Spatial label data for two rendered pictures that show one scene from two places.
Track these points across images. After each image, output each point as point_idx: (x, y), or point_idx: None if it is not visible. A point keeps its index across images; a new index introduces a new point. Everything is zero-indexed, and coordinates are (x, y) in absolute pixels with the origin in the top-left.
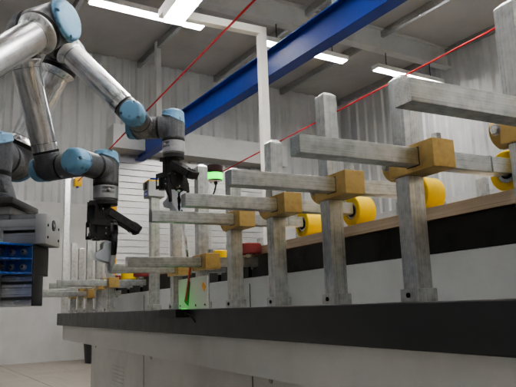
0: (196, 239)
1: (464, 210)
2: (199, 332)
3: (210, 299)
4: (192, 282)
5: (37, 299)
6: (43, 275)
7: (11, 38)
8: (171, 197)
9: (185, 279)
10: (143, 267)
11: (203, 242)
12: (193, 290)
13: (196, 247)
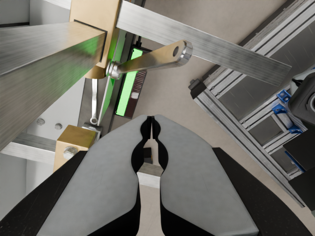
0: (91, 54)
1: None
2: (145, 2)
3: (1, 169)
4: (116, 56)
5: (303, 138)
6: (306, 172)
7: None
8: (224, 162)
9: (106, 93)
10: (149, 169)
11: (81, 30)
12: (119, 50)
13: (97, 50)
